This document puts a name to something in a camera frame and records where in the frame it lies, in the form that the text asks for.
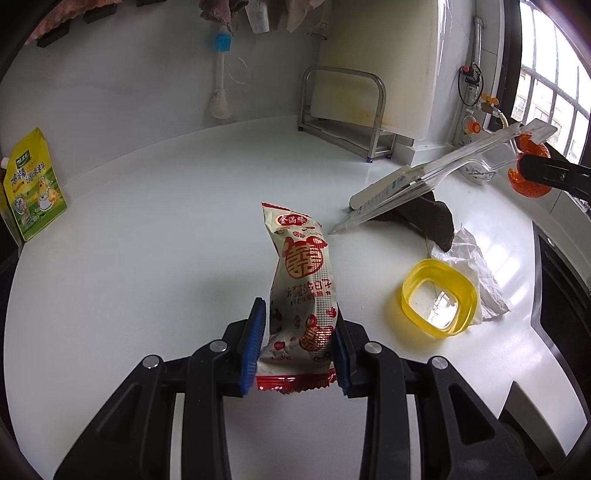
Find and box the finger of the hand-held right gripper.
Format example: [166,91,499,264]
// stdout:
[517,154,591,201]

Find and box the black cloth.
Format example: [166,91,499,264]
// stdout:
[369,194,455,253]

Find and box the white red snack wrapper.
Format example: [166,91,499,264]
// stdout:
[255,202,339,394]

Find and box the brown rag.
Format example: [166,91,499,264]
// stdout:
[198,0,241,24]

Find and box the white cutting board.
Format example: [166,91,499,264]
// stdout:
[316,0,458,149]

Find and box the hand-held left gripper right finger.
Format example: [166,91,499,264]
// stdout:
[333,305,539,480]

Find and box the white patterned bowl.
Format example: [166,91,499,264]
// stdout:
[462,157,499,185]

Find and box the gas shutoff valve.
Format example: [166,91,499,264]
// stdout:
[458,62,484,105]

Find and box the grey gas pipe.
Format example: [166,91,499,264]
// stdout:
[473,16,485,65]

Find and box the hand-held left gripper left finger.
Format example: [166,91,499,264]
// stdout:
[53,298,269,480]

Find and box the black kitchen sink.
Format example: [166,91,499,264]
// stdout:
[531,222,591,384]

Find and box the yellow plastic container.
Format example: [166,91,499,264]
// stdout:
[401,258,479,340]

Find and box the clear blister pack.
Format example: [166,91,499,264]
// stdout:
[330,119,560,234]

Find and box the white paper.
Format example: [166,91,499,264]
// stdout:
[427,226,511,322]

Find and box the yellow green drink pouch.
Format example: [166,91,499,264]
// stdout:
[2,128,68,243]

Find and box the metal cutting board rack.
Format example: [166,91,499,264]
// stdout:
[298,67,398,163]

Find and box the pink rag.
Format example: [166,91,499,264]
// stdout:
[281,0,324,31]

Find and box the translucent hanging plastic item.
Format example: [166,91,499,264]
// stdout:
[245,0,271,34]

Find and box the blue white bottle brush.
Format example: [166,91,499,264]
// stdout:
[208,32,236,123]

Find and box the dark framed window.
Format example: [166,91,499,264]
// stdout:
[501,0,591,167]

